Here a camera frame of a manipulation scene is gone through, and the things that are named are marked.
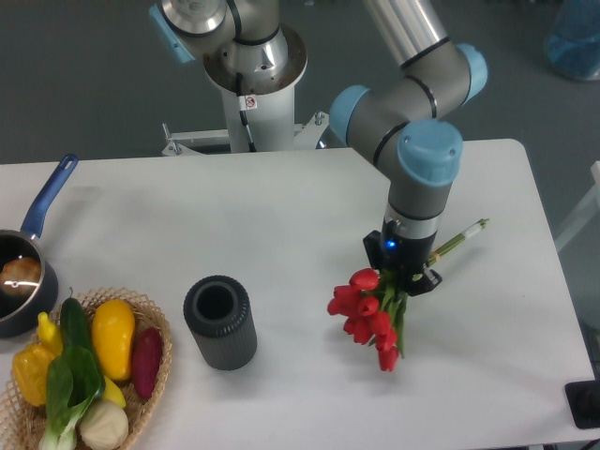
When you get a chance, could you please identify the beige garlic bulb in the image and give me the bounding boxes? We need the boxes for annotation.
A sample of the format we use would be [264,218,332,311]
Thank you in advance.
[80,400,128,450]

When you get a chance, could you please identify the dark grey ribbed vase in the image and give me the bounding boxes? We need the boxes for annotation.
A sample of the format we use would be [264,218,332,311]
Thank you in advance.
[183,275,258,371]

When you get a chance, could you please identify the woven wicker basket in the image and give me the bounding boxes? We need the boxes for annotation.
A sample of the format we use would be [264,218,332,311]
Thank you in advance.
[1,288,172,449]

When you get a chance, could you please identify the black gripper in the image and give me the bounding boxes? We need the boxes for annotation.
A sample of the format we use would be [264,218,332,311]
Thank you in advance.
[363,220,443,296]

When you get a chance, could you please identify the yellow bell pepper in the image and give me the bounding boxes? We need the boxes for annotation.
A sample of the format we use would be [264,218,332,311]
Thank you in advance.
[12,344,55,407]

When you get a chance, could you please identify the blue transparent container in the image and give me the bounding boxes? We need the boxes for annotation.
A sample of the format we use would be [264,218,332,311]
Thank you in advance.
[544,0,599,82]

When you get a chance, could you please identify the black device at edge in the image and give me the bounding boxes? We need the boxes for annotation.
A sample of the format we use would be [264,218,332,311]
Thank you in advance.
[564,380,599,429]

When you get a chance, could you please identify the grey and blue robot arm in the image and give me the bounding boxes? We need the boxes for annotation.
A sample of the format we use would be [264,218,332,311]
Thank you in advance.
[149,1,488,296]

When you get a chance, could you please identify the purple sweet potato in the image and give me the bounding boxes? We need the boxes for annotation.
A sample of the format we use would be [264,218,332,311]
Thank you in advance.
[131,327,163,399]

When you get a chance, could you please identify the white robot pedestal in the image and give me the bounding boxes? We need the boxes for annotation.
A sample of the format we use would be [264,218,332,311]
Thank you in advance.
[162,24,329,157]

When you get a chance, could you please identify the dark green cucumber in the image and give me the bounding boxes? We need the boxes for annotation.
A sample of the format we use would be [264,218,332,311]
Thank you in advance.
[59,296,93,352]

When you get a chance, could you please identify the red tulip bouquet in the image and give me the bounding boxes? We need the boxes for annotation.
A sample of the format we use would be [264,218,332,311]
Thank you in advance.
[327,217,489,372]

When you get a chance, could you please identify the white frame at right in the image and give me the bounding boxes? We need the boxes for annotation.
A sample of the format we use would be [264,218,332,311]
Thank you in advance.
[554,161,599,252]

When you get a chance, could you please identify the green bok choy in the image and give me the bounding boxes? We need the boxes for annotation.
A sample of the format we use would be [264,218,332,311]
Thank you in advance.
[38,345,106,450]

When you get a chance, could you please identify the yellow banana piece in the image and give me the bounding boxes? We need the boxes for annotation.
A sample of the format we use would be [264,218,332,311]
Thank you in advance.
[100,376,127,409]

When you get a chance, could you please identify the blue handled saucepan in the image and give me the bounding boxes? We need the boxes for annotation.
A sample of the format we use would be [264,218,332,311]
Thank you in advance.
[1,154,79,338]

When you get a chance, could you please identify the black cable on pedestal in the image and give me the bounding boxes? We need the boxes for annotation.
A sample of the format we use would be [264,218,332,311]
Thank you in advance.
[235,71,258,153]

